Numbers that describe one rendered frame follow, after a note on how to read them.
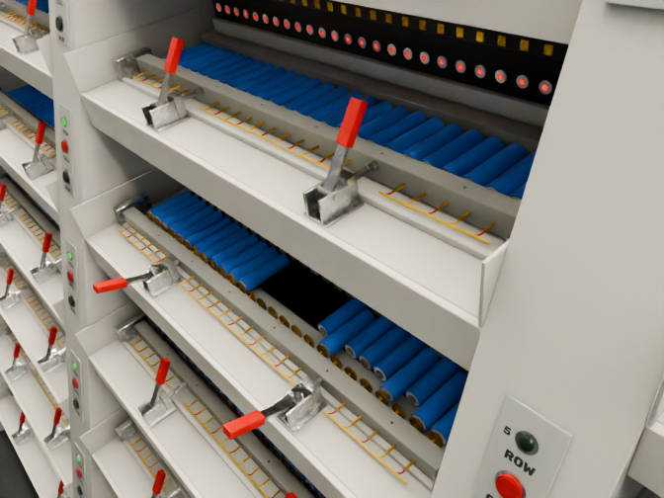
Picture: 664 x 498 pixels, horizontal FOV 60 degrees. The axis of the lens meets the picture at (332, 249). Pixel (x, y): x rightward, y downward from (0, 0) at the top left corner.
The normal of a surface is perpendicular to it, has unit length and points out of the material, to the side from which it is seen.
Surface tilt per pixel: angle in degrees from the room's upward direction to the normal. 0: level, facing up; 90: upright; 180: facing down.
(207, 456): 21
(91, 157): 90
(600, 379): 90
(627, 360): 90
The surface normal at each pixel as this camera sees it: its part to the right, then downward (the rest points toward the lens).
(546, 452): -0.73, 0.18
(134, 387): -0.12, -0.78
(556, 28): -0.74, 0.49
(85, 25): 0.66, 0.40
